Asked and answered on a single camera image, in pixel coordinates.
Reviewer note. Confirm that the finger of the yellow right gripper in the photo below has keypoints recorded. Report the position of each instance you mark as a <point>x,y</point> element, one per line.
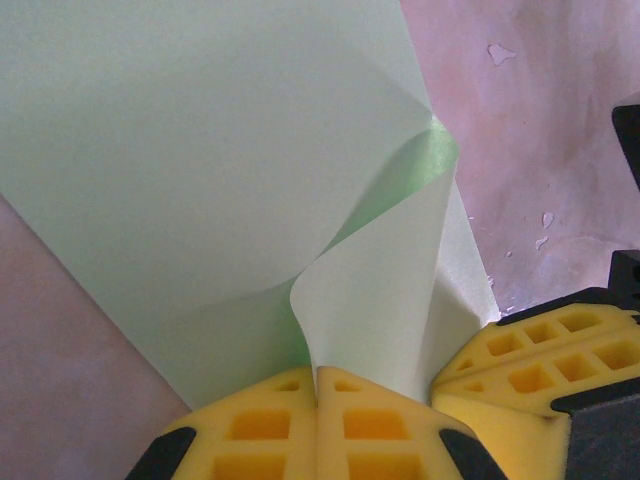
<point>550,335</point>
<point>550,410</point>

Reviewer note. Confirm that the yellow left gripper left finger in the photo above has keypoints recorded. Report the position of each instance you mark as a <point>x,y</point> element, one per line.
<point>250,430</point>

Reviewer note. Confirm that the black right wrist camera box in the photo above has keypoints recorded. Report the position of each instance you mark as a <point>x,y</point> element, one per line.
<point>629,145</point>

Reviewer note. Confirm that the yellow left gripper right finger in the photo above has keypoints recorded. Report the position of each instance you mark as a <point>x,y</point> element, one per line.
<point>380,430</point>

